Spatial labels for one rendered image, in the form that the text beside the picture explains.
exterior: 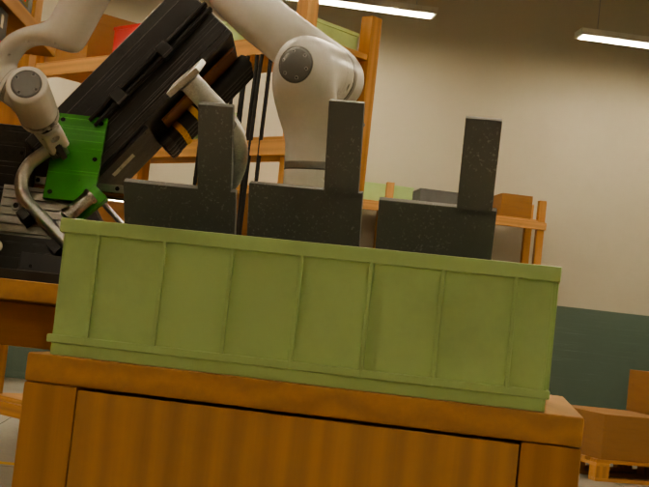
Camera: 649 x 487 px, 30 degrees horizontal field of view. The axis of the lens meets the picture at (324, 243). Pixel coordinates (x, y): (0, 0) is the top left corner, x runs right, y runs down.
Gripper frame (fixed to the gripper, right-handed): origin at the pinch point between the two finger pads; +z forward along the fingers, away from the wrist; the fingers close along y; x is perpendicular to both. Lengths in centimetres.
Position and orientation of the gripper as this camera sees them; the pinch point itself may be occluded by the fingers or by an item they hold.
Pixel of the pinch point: (51, 146)
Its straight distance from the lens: 279.5
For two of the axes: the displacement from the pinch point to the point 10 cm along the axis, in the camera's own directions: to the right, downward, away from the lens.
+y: -6.3, -7.4, 2.1
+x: -7.7, 5.9, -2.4
